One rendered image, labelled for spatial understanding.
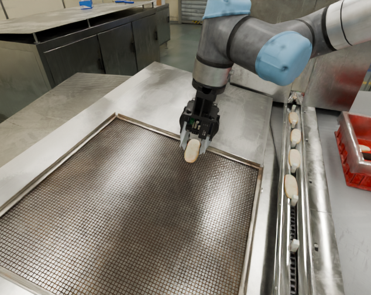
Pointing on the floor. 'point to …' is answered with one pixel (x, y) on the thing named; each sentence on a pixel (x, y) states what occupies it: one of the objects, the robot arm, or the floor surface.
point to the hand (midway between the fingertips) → (193, 146)
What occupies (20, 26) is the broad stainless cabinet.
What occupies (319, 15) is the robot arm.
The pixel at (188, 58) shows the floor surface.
